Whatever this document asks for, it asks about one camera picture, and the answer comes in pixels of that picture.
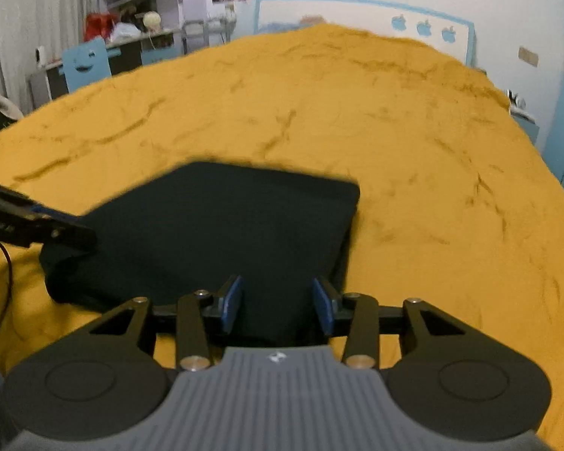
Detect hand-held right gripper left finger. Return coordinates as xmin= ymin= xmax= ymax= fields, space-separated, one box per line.
xmin=88 ymin=275 xmax=244 ymax=372

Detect blue pillow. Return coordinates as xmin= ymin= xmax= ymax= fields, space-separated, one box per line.
xmin=261 ymin=15 xmax=327 ymax=35

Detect pale cloth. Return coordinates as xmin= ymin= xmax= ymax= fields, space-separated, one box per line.
xmin=0 ymin=85 xmax=25 ymax=133

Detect dark desk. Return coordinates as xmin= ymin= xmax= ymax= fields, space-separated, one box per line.
xmin=28 ymin=28 xmax=185 ymax=108

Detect white plastic bag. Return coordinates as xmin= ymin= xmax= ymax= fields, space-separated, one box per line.
xmin=109 ymin=23 xmax=142 ymax=44

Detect white headboard with blue trim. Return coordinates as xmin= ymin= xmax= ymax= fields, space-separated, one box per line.
xmin=255 ymin=0 xmax=476 ymax=67

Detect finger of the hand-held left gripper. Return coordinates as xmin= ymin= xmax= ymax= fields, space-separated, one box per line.
xmin=0 ymin=177 xmax=62 ymax=222
xmin=0 ymin=204 xmax=98 ymax=251

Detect white bedside table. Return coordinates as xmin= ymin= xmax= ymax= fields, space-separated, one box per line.
xmin=510 ymin=107 xmax=541 ymax=145

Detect red bag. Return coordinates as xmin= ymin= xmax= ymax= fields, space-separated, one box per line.
xmin=85 ymin=13 xmax=119 ymax=41

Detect black pants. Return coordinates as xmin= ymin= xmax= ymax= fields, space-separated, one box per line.
xmin=40 ymin=160 xmax=362 ymax=346

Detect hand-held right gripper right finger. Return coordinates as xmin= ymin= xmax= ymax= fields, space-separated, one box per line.
xmin=312 ymin=277 xmax=468 ymax=370

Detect yellow blanket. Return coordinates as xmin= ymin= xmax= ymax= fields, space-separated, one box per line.
xmin=0 ymin=23 xmax=564 ymax=451

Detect grey metal rack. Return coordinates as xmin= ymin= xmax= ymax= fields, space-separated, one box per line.
xmin=182 ymin=17 xmax=231 ymax=53

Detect white curtain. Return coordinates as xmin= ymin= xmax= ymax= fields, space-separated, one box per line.
xmin=0 ymin=0 xmax=99 ymax=114

